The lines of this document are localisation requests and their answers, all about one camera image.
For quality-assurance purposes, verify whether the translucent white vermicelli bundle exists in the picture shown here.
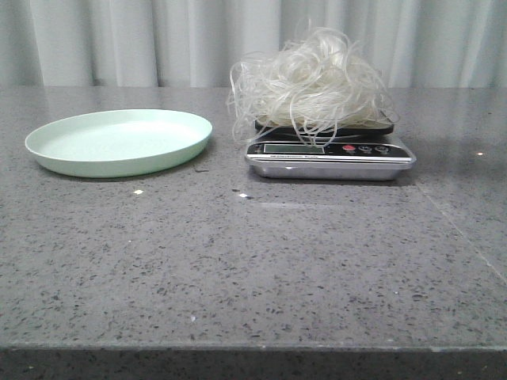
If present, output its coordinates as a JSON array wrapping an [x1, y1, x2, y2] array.
[[227, 27, 398, 145]]

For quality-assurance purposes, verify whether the black silver kitchen scale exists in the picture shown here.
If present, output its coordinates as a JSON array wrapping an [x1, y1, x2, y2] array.
[[245, 120, 417, 181]]

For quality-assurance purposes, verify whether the light green round plate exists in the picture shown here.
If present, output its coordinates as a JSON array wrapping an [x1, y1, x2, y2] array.
[[25, 109, 212, 178]]

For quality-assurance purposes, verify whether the white pleated curtain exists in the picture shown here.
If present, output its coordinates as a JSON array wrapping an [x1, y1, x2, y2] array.
[[1, 1, 506, 88]]

